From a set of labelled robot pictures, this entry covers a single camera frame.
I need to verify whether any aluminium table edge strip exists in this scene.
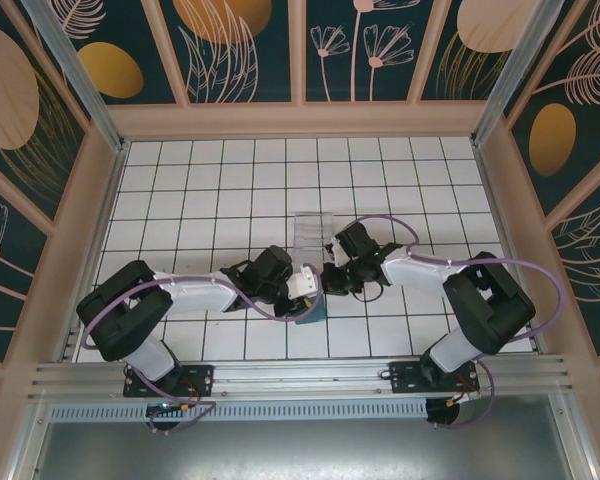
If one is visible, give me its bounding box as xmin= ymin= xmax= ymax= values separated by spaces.
xmin=473 ymin=142 xmax=549 ymax=354
xmin=59 ymin=141 xmax=131 ymax=364

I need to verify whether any blue leather card holder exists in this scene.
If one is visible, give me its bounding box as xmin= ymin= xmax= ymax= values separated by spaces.
xmin=294 ymin=294 xmax=327 ymax=327

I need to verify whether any right base red wire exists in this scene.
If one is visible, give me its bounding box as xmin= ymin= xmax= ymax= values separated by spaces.
xmin=449 ymin=372 xmax=482 ymax=407

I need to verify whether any aluminium mounting rail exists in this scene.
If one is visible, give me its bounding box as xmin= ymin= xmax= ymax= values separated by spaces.
xmin=27 ymin=353 xmax=576 ymax=401

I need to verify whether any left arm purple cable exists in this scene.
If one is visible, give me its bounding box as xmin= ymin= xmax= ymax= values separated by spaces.
xmin=81 ymin=277 xmax=314 ymax=436

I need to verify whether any slotted grey cable duct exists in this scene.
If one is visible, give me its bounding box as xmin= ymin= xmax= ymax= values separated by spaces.
xmin=47 ymin=398 xmax=429 ymax=422

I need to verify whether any grey metal sheet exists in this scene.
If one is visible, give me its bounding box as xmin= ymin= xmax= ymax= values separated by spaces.
xmin=27 ymin=392 xmax=586 ymax=480

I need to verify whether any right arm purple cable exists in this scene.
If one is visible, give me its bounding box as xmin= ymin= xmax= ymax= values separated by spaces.
xmin=352 ymin=214 xmax=566 ymax=431

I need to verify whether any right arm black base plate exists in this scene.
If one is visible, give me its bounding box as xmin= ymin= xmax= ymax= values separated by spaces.
xmin=388 ymin=360 xmax=481 ymax=396

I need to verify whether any right gripper thin black wire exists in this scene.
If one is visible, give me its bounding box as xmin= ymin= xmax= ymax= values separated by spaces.
xmin=352 ymin=279 xmax=382 ymax=304

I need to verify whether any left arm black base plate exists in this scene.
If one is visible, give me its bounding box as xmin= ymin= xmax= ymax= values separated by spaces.
xmin=123 ymin=364 xmax=216 ymax=400

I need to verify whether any base red wire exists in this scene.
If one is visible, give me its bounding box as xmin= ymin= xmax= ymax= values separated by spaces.
xmin=449 ymin=372 xmax=482 ymax=407
xmin=179 ymin=380 xmax=205 ymax=416

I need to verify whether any left base red wire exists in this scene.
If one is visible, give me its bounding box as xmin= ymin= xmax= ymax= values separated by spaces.
xmin=179 ymin=380 xmax=205 ymax=416

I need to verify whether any aluminium frame post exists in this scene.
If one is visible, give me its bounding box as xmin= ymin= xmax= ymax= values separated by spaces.
xmin=471 ymin=0 xmax=567 ymax=147
xmin=22 ymin=0 xmax=127 ymax=152

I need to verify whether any clear acrylic card stand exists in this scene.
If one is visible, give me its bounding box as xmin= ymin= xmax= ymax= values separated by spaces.
xmin=290 ymin=211 xmax=334 ymax=266

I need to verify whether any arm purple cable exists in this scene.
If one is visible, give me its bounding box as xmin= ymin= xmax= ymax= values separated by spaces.
xmin=81 ymin=277 xmax=314 ymax=436
xmin=352 ymin=214 xmax=566 ymax=431

